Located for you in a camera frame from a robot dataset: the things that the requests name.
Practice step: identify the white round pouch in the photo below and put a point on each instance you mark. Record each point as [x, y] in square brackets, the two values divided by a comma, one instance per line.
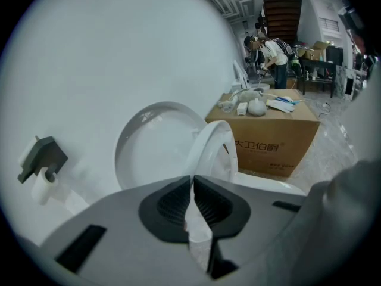
[257, 107]

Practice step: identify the black table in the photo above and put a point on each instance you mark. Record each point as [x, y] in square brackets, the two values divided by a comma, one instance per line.
[318, 65]

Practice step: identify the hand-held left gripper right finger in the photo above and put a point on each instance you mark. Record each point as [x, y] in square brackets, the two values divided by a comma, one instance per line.
[262, 234]

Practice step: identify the white toilet lid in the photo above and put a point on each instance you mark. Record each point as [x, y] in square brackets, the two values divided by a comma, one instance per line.
[154, 147]

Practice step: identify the dark wooden staircase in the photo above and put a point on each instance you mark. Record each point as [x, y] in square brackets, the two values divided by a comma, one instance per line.
[282, 16]

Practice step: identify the large cardboard box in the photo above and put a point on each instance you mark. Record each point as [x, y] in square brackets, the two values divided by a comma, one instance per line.
[268, 136]

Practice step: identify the small white toilet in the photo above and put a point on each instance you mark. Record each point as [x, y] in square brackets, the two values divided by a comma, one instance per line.
[240, 76]

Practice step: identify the small white box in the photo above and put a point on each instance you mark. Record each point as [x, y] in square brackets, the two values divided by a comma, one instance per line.
[242, 108]

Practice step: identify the black wall tissue holder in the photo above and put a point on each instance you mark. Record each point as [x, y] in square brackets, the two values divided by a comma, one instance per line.
[47, 156]

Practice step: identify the white work glove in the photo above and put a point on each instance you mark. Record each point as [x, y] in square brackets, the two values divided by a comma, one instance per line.
[279, 106]

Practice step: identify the open cardboard box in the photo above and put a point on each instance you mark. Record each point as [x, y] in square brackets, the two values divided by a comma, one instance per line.
[315, 51]

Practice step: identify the fluffy grey duster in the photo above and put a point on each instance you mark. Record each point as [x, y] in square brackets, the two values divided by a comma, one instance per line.
[248, 96]

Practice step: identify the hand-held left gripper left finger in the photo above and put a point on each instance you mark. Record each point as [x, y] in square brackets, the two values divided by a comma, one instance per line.
[125, 219]

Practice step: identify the clear plastic bag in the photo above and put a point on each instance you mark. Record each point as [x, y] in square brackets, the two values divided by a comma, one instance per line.
[228, 109]

